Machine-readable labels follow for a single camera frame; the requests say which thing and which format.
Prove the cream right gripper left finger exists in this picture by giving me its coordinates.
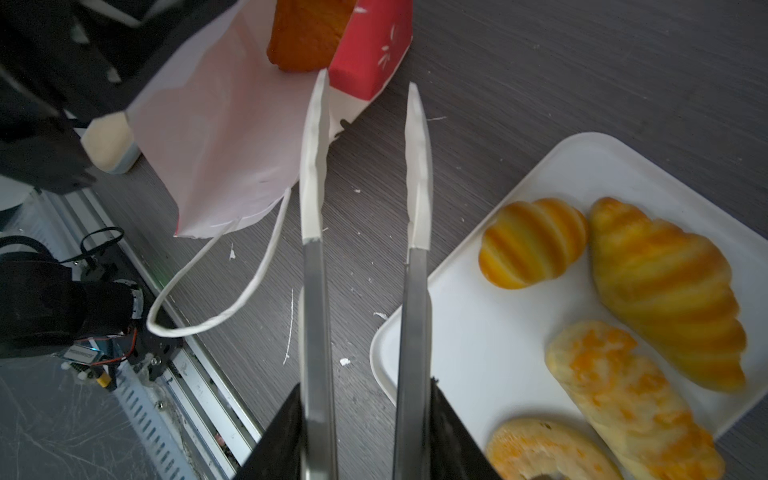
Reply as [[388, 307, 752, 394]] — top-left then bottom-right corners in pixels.
[[299, 69, 338, 479]]

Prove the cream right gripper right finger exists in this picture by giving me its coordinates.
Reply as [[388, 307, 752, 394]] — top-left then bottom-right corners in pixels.
[[393, 82, 433, 479]]

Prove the fake bagel ring bread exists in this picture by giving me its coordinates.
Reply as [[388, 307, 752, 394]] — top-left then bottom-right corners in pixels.
[[486, 418, 622, 479]]

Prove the yellow fake croissant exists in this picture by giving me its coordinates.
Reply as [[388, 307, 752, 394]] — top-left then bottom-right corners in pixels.
[[589, 197, 747, 392]]

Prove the red patterned paper bag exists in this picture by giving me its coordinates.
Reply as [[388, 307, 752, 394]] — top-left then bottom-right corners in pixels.
[[125, 0, 415, 339]]

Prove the orange fake bread slice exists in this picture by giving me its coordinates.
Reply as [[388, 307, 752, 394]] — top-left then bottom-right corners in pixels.
[[267, 0, 356, 73]]

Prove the white plastic tray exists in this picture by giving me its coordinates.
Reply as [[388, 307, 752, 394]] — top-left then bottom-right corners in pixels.
[[369, 131, 768, 480]]

